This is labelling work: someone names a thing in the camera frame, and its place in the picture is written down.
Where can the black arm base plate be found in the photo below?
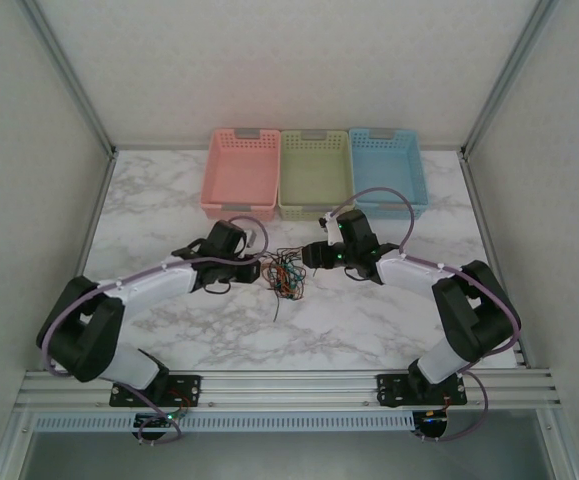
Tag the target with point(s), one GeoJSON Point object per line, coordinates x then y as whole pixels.
{"type": "Point", "coordinates": [189, 387]}
{"type": "Point", "coordinates": [391, 390]}

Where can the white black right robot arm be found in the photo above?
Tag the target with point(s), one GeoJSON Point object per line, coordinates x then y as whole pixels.
{"type": "Point", "coordinates": [469, 315]}

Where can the black control board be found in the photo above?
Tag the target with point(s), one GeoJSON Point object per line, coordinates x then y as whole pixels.
{"type": "Point", "coordinates": [431, 425]}
{"type": "Point", "coordinates": [156, 422]}

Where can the aluminium mounting rail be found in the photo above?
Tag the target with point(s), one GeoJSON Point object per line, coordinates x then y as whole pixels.
{"type": "Point", "coordinates": [289, 387]}

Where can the blue plastic basket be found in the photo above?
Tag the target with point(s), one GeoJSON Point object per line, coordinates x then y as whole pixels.
{"type": "Point", "coordinates": [389, 165]}

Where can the green plastic basket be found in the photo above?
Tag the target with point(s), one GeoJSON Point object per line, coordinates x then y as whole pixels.
{"type": "Point", "coordinates": [314, 170]}

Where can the aluminium frame post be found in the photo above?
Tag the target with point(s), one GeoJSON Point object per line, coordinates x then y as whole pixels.
{"type": "Point", "coordinates": [509, 80]}
{"type": "Point", "coordinates": [69, 75]}

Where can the aluminium side rail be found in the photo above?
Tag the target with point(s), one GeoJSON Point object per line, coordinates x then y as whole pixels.
{"type": "Point", "coordinates": [87, 250]}
{"type": "Point", "coordinates": [482, 225]}

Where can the pink plastic basket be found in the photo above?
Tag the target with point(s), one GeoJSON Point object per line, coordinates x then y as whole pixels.
{"type": "Point", "coordinates": [239, 170]}

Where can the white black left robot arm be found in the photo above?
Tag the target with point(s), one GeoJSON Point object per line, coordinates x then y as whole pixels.
{"type": "Point", "coordinates": [89, 340]}

